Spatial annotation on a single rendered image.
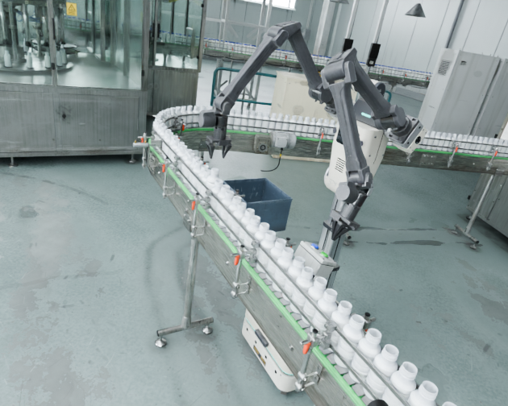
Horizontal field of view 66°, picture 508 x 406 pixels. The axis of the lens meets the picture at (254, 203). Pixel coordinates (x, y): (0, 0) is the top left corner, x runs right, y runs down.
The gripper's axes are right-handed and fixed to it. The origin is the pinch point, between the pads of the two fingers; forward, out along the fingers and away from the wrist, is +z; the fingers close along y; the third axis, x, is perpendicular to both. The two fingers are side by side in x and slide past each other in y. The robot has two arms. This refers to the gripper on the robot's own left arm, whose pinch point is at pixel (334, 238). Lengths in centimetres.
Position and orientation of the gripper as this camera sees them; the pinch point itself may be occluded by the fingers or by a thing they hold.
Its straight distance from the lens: 147.9
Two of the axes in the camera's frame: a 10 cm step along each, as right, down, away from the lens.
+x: 7.6, 2.2, 6.1
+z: -4.4, 8.7, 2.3
